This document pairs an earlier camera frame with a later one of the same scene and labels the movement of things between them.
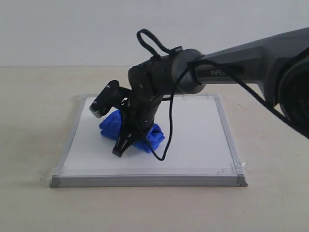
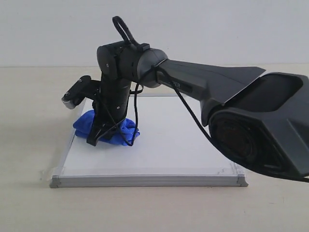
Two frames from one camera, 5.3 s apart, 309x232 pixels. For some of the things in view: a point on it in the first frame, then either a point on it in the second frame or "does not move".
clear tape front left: (52, 173) does not move
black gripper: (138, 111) -> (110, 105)
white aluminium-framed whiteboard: (199, 150) does not move
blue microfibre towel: (111, 127) -> (125, 135)
